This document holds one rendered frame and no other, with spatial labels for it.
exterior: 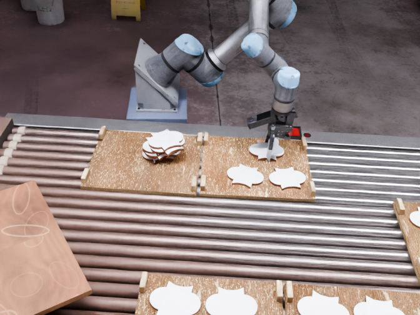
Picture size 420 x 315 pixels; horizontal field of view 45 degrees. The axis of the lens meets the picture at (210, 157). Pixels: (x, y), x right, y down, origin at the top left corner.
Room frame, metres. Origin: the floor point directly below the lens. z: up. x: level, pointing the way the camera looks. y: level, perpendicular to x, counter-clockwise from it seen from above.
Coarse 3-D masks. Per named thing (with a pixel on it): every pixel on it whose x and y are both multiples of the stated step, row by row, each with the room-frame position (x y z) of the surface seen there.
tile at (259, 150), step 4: (252, 144) 1.61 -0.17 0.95; (256, 144) 1.61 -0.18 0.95; (260, 144) 1.61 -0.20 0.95; (264, 144) 1.61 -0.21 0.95; (252, 148) 1.58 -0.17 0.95; (256, 148) 1.58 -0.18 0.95; (260, 148) 1.59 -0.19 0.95; (264, 148) 1.59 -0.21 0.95; (252, 152) 1.55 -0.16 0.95; (256, 152) 1.56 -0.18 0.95; (260, 152) 1.56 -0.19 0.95; (264, 152) 1.56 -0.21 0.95; (256, 156) 1.54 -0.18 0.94; (260, 156) 1.53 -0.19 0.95; (264, 156) 1.54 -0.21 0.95; (272, 156) 1.54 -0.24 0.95; (276, 156) 1.54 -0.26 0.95; (280, 156) 1.55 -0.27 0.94; (260, 160) 1.52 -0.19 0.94; (272, 160) 1.53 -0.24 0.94
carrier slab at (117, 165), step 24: (120, 144) 1.58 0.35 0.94; (192, 144) 1.61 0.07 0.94; (96, 168) 1.43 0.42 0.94; (120, 168) 1.44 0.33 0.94; (144, 168) 1.45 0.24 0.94; (168, 168) 1.45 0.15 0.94; (192, 168) 1.46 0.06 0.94; (144, 192) 1.32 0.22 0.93; (168, 192) 1.32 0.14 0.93; (192, 192) 1.33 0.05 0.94
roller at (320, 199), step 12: (0, 180) 1.37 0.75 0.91; (12, 180) 1.37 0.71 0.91; (24, 180) 1.37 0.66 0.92; (36, 180) 1.37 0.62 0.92; (48, 180) 1.37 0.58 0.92; (60, 180) 1.37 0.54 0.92; (72, 180) 1.38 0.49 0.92; (348, 204) 1.34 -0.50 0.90; (360, 204) 1.34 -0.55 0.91; (372, 204) 1.34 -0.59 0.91; (384, 204) 1.34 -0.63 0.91
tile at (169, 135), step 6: (162, 132) 1.57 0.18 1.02; (168, 132) 1.57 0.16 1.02; (174, 132) 1.57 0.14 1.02; (180, 132) 1.57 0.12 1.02; (150, 138) 1.53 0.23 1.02; (156, 138) 1.53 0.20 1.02; (162, 138) 1.53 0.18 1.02; (168, 138) 1.53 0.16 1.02; (174, 138) 1.53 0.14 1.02; (180, 138) 1.53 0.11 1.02; (150, 144) 1.49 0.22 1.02; (156, 144) 1.49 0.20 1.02; (162, 144) 1.49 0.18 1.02; (168, 144) 1.49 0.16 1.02; (174, 144) 1.49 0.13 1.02; (180, 144) 1.50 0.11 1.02
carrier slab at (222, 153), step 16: (208, 144) 1.61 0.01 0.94; (224, 144) 1.62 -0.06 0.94; (240, 144) 1.62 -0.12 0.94; (288, 144) 1.64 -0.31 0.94; (208, 160) 1.51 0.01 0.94; (224, 160) 1.52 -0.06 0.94; (240, 160) 1.52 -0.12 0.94; (256, 160) 1.53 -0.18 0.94; (288, 160) 1.54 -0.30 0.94; (304, 160) 1.54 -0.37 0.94; (208, 176) 1.42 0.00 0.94; (224, 176) 1.42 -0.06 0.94; (208, 192) 1.33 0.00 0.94; (224, 192) 1.33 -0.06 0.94; (240, 192) 1.34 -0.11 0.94; (256, 192) 1.34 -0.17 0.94; (272, 192) 1.35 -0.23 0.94; (288, 192) 1.35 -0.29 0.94; (304, 192) 1.35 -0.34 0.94
